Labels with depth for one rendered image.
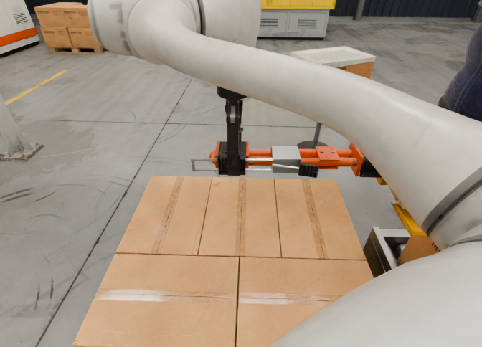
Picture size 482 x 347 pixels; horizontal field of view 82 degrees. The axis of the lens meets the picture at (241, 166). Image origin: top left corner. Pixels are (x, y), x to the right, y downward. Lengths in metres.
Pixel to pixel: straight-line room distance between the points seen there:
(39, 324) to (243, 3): 1.99
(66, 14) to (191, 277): 6.80
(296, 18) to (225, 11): 7.56
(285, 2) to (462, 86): 7.30
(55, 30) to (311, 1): 5.86
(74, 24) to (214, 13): 7.04
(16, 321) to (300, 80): 2.12
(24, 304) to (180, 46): 2.07
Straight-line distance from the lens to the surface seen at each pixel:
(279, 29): 8.07
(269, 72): 0.32
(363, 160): 0.73
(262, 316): 1.24
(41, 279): 2.35
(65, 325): 2.08
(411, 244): 1.41
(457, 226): 0.24
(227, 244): 1.42
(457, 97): 0.77
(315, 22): 8.14
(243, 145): 0.71
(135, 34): 0.46
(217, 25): 0.52
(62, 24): 7.69
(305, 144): 3.18
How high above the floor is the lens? 1.67
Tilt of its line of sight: 36 degrees down
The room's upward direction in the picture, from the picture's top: straight up
